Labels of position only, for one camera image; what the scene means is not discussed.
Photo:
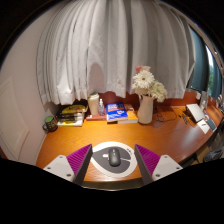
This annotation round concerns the yellow and black book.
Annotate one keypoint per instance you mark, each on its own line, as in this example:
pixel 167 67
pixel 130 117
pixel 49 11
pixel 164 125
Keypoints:
pixel 74 109

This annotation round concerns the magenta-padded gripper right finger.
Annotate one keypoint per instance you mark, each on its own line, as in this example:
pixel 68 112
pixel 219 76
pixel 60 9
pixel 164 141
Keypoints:
pixel 148 160

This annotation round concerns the clear spray bottle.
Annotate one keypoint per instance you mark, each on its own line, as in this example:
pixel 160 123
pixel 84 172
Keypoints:
pixel 101 109

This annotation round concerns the silver laptop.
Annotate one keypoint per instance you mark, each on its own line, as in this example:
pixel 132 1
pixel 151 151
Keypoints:
pixel 195 112

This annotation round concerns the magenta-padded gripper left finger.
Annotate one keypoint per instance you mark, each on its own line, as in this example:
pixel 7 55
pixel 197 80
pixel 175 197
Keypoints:
pixel 78 160

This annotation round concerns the white and grey mouse pad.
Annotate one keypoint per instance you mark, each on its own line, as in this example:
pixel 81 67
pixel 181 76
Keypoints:
pixel 115 170

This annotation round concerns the green and black mug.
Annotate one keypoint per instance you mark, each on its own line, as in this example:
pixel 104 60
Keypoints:
pixel 50 124

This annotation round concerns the dark grey computer mouse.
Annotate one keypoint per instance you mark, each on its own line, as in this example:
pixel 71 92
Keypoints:
pixel 114 157

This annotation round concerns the white flower bouquet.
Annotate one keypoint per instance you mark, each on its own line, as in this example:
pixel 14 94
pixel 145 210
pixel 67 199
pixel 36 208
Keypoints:
pixel 144 80

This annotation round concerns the grey book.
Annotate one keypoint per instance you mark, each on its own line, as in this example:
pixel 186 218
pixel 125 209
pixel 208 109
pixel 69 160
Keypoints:
pixel 70 119

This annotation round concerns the orange book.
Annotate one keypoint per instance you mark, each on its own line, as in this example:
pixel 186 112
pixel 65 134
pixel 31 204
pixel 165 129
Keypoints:
pixel 132 116

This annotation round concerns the red book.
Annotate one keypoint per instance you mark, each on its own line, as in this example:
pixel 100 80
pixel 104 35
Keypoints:
pixel 95 117

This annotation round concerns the blue book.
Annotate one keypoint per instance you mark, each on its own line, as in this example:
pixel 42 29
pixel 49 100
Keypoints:
pixel 116 112

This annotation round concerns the white curtain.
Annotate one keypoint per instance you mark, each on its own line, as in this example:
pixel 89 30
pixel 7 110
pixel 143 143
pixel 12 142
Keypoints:
pixel 113 46

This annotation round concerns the cream tumbler with lid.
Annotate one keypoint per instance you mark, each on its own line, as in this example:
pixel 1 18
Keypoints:
pixel 93 105

